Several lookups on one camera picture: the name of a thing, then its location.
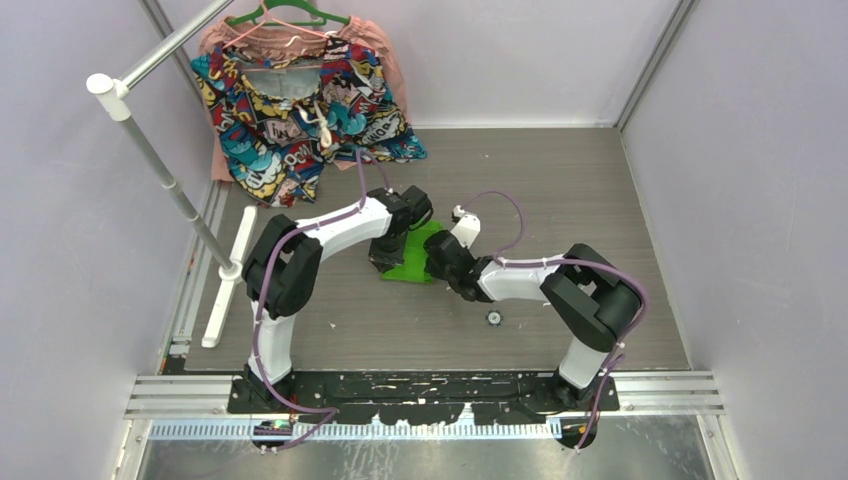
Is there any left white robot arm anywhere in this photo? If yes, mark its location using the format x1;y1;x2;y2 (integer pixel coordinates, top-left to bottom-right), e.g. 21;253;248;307
243;186;433;413

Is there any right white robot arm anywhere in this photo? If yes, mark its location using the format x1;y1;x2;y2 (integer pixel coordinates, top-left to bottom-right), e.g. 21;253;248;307
424;230;649;411

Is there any colorful patterned shirt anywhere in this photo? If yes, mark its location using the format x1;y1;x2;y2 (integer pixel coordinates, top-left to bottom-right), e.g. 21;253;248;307
190;17;427;207

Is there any green clothes hanger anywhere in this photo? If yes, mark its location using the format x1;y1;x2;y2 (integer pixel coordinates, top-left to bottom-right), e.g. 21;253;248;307
225;0;352;28

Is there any metal clothes rack pole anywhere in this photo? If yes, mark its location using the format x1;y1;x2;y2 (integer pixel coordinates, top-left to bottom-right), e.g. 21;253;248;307
85;0;239;276

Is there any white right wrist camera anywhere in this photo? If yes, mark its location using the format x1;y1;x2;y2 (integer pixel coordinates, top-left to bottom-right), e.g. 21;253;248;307
450;205;482;248

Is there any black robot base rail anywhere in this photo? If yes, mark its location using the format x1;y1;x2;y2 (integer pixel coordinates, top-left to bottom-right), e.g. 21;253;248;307
227;370;620;426

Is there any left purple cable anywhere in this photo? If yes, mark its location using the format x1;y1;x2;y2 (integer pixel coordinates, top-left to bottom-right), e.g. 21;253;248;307
251;148;399;445

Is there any purple cable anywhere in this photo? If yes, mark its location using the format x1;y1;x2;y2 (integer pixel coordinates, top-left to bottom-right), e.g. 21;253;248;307
251;148;399;445
463;191;654;452

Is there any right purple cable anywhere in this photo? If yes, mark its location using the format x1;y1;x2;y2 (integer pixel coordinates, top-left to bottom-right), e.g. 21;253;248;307
463;191;654;452

